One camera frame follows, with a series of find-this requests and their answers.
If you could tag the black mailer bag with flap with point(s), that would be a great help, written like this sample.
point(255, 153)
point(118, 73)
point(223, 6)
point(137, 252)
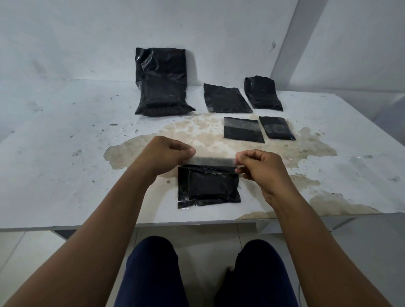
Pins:
point(207, 186)

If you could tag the flat medium black mailer bag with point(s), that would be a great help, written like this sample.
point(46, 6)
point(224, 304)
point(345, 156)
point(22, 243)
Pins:
point(225, 98)

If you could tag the large stuffed black mailer bag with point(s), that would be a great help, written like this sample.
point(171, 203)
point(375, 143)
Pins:
point(163, 82)

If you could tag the person's right leg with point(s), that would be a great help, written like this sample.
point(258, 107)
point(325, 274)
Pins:
point(258, 275)

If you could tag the small narrow black mailer bag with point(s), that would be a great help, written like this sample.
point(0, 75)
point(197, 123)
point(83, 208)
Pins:
point(277, 128)

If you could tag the person's left forearm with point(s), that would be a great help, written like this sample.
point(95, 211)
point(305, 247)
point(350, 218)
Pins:
point(85, 243)

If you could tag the person's right thumb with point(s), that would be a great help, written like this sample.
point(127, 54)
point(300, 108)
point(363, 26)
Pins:
point(242, 172)

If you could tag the person's left thumb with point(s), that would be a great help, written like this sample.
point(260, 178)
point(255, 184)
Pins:
point(188, 159)

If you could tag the person's left hand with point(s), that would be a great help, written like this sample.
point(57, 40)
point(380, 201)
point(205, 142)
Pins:
point(158, 155)

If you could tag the person's right forearm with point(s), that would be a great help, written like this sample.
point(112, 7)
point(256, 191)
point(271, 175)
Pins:
point(319, 250)

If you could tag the person's left leg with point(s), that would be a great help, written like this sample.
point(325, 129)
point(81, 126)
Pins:
point(152, 273)

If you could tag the person's right hand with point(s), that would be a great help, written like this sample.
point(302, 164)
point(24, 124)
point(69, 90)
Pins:
point(269, 172)

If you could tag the person's leg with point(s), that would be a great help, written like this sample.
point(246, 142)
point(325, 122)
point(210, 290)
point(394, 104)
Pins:
point(258, 275)
point(152, 273)

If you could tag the crumpled medium black mailer bag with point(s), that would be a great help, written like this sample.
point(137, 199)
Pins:
point(262, 93)

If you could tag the small black bag, wide flap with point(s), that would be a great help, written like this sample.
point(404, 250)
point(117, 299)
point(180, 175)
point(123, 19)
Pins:
point(243, 131)

